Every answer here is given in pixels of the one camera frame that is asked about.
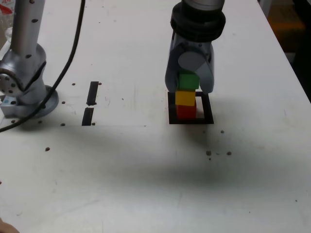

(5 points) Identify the yellow cube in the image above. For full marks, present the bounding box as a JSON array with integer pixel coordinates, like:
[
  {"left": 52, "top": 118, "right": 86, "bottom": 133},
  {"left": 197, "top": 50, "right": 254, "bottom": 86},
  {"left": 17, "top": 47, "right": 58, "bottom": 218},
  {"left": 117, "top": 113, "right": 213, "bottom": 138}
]
[{"left": 175, "top": 90, "right": 196, "bottom": 107}]

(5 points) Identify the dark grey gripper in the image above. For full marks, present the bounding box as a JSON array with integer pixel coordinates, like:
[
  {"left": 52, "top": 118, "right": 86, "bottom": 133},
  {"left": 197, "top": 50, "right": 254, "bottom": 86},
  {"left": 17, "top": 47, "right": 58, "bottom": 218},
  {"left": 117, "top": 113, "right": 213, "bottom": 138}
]
[{"left": 164, "top": 33, "right": 215, "bottom": 94}]

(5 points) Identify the black tape square outline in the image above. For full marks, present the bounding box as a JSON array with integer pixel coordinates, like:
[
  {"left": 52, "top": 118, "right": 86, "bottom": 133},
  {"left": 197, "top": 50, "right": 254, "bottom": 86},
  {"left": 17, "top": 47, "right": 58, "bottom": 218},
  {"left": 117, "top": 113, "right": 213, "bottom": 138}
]
[{"left": 167, "top": 91, "right": 215, "bottom": 125}]

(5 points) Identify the green cube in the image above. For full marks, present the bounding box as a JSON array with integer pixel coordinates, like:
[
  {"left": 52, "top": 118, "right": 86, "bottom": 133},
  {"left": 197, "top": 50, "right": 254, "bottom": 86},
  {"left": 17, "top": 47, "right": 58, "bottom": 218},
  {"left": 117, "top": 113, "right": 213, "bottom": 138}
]
[{"left": 178, "top": 72, "right": 200, "bottom": 90}]

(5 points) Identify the black tape strip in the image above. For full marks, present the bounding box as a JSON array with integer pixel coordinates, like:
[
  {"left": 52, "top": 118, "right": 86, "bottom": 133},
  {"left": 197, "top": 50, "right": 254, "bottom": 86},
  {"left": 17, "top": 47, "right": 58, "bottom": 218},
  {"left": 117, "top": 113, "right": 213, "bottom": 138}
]
[{"left": 82, "top": 81, "right": 100, "bottom": 126}]

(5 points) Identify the clear plastic water bottle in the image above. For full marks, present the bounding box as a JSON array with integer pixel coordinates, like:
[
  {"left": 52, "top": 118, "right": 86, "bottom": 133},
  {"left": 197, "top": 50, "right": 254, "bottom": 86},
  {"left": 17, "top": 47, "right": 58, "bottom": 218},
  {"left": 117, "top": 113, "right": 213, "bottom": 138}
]
[{"left": 0, "top": 0, "right": 17, "bottom": 47}]

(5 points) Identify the red cube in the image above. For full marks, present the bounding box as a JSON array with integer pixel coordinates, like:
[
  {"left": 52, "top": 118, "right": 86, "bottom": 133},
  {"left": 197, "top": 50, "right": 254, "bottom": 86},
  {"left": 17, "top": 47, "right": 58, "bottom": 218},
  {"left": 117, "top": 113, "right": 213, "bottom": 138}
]
[{"left": 176, "top": 104, "right": 197, "bottom": 120}]

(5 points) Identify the black cable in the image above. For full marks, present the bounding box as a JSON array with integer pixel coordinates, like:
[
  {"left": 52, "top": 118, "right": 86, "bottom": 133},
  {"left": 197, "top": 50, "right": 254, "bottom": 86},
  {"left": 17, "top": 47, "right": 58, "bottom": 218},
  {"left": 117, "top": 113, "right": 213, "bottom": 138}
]
[{"left": 0, "top": 0, "right": 86, "bottom": 133}]

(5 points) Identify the person's hand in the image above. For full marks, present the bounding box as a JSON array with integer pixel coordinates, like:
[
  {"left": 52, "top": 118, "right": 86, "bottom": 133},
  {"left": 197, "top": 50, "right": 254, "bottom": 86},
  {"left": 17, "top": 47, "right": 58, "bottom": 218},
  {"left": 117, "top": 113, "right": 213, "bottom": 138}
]
[{"left": 0, "top": 217, "right": 20, "bottom": 233}]

